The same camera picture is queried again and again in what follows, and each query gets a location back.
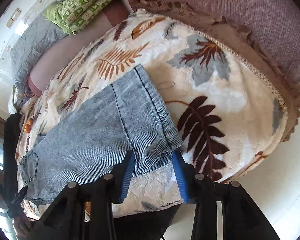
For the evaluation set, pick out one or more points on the light blue denim pants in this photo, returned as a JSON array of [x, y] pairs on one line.
[[95, 135]]

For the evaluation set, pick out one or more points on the green printed cloth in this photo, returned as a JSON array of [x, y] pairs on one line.
[[87, 7]]

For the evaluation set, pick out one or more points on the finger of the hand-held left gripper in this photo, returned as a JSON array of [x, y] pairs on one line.
[[15, 201]]

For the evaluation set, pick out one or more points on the dark cloth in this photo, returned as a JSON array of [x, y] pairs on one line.
[[11, 150]]

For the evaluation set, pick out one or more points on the grey quilted cover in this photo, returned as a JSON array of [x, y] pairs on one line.
[[31, 46]]

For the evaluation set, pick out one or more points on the cream leaf-print fleece blanket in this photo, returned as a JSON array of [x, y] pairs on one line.
[[215, 85]]

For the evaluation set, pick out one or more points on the beige wall switch plate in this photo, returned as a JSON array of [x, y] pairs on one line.
[[13, 17]]

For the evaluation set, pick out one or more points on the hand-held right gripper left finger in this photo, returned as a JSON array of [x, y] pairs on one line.
[[127, 177]]

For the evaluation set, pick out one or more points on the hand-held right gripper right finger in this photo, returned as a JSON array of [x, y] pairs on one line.
[[180, 177]]

